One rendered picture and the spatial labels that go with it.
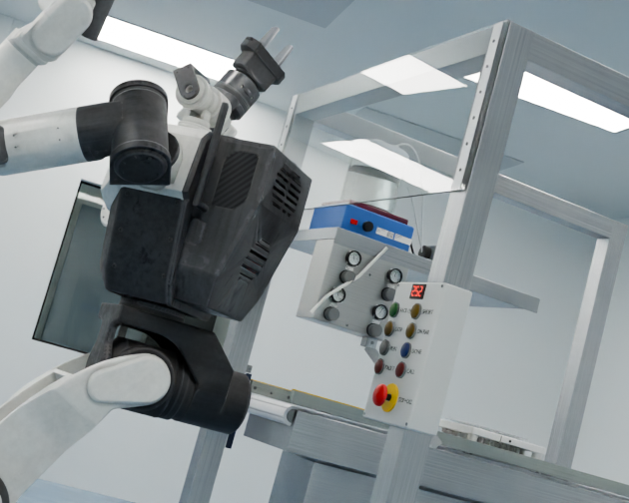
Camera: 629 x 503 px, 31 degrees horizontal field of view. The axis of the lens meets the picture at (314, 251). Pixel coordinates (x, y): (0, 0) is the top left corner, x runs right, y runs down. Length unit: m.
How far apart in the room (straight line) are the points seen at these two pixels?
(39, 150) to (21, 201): 5.92
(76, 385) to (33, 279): 5.84
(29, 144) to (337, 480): 1.35
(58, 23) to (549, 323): 7.08
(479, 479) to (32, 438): 1.42
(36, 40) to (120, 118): 0.18
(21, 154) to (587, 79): 1.11
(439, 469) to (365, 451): 0.22
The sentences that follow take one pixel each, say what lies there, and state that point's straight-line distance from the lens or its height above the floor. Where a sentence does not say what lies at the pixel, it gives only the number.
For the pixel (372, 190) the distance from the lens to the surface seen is 2.45.
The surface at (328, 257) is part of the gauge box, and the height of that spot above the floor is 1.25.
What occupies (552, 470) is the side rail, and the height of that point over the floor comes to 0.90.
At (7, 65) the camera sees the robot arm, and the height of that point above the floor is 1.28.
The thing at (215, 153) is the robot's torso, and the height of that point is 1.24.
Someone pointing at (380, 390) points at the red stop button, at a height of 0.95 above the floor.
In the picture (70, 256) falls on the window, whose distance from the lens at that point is 7.83.
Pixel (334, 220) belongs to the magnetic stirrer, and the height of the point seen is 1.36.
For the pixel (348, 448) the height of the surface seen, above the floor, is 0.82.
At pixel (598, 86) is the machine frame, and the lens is 2.32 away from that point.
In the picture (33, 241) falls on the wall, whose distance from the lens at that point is 7.73.
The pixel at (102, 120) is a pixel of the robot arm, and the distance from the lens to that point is 1.81.
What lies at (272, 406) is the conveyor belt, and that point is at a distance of 2.80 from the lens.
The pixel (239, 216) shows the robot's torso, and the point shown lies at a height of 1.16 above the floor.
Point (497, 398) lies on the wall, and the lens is 8.47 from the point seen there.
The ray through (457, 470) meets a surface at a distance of 2.95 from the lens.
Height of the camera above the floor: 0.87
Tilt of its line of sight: 8 degrees up
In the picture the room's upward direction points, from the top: 15 degrees clockwise
